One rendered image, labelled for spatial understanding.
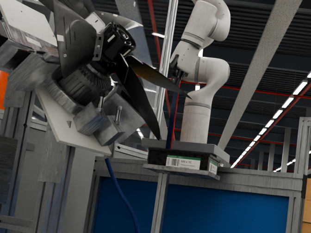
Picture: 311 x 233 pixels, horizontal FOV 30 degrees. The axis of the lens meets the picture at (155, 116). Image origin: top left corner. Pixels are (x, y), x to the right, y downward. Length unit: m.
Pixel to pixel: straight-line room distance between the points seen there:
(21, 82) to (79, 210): 1.31
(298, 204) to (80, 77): 0.83
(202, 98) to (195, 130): 0.15
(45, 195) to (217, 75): 1.05
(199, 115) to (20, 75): 1.03
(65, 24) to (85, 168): 1.38
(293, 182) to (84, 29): 0.85
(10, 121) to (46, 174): 0.27
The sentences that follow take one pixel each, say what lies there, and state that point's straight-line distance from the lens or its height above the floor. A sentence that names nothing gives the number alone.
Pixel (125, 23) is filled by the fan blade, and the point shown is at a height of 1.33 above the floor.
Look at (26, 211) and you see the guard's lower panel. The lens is 2.70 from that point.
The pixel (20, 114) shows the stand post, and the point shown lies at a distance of 2.09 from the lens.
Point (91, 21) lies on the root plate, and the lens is 1.97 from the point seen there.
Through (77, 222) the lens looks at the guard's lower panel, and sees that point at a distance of 2.96.
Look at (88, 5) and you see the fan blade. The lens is 1.98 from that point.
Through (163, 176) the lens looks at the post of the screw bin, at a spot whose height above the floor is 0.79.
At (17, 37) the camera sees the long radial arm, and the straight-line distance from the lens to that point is 1.76.
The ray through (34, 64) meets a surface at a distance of 1.74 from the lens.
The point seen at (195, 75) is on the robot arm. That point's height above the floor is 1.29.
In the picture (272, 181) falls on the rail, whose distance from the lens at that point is 2.04.
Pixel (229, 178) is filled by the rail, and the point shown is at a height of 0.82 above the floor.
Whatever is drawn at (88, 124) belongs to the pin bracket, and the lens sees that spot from 1.87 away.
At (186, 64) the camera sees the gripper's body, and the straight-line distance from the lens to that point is 2.13.
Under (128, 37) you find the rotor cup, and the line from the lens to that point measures 1.97.
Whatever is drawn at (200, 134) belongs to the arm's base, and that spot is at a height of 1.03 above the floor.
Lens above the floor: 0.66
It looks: 9 degrees up
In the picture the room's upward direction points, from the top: 8 degrees clockwise
